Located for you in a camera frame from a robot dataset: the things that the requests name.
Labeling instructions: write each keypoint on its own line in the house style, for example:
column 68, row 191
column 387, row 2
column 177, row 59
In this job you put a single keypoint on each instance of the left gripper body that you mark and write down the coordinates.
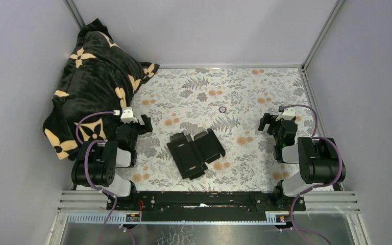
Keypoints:
column 137, row 129

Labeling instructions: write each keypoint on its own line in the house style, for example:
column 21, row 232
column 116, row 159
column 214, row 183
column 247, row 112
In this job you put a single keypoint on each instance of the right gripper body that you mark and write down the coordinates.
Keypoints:
column 273, row 127

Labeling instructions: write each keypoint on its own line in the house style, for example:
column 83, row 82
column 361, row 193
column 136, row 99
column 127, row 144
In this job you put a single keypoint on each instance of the black paper box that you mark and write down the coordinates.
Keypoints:
column 192, row 153

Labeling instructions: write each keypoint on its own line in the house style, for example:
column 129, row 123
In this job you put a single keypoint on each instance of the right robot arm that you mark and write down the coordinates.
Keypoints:
column 318, row 158

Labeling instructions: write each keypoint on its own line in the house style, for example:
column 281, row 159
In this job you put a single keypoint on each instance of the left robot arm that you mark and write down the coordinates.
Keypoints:
column 97, row 160

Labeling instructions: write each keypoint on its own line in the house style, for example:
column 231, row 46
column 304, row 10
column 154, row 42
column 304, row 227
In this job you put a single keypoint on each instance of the black floral blanket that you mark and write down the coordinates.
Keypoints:
column 99, row 77

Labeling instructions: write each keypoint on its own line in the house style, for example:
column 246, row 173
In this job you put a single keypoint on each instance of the floral tablecloth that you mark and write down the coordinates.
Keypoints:
column 231, row 102

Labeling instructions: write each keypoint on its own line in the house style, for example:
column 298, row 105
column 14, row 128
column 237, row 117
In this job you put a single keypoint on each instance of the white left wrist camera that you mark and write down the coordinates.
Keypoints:
column 127, row 116

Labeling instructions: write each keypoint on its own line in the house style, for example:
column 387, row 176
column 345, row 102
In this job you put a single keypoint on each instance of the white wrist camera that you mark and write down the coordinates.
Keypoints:
column 127, row 116
column 287, row 113

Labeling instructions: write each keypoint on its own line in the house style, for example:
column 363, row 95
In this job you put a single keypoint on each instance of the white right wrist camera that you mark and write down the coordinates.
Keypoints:
column 287, row 113

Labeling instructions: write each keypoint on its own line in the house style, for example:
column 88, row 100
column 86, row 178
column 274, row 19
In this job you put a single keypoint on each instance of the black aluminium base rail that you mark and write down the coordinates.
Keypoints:
column 193, row 207

